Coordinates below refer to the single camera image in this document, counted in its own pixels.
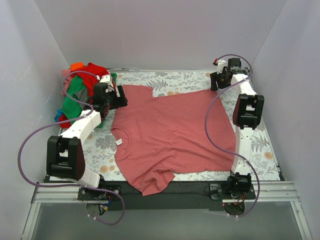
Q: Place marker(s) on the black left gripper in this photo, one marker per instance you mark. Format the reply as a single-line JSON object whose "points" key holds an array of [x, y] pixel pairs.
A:
{"points": [[120, 97]]}

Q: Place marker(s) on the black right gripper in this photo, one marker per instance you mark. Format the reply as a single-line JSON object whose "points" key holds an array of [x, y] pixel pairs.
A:
{"points": [[215, 81]]}

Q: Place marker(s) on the pink t shirt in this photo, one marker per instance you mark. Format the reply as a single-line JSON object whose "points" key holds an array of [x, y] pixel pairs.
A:
{"points": [[159, 137]]}

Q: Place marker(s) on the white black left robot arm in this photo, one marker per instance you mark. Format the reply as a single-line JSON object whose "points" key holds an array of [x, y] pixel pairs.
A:
{"points": [[65, 157]]}

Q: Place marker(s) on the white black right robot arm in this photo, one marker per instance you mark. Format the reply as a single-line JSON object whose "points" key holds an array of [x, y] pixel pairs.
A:
{"points": [[246, 117]]}

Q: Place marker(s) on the red t shirt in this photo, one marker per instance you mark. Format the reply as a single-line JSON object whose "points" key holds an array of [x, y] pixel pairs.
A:
{"points": [[93, 70]]}

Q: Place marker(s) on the grey t shirt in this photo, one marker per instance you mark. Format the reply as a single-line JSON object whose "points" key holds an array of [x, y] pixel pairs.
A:
{"points": [[82, 96]]}

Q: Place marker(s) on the green t shirt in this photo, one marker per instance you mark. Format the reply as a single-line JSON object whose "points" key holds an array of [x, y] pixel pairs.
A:
{"points": [[70, 108]]}

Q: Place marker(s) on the orange cloth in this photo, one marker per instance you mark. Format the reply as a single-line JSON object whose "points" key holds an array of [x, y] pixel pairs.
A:
{"points": [[77, 65]]}

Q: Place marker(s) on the light pink cloth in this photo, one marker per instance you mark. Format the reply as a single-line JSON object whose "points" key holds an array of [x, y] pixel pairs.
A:
{"points": [[67, 80]]}

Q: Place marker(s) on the blue cloth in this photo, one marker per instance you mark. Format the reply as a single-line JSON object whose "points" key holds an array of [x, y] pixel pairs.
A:
{"points": [[59, 113]]}

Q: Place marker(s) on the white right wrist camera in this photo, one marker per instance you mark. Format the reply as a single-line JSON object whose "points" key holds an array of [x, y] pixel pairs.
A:
{"points": [[220, 64]]}

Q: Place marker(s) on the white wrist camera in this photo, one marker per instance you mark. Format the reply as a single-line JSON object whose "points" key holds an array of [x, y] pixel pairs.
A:
{"points": [[107, 79], [220, 64]]}

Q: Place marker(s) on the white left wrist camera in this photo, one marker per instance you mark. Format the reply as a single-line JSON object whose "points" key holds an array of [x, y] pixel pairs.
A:
{"points": [[107, 79]]}

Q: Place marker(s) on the aluminium front frame rail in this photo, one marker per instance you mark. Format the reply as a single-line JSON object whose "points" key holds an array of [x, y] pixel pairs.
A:
{"points": [[266, 191]]}

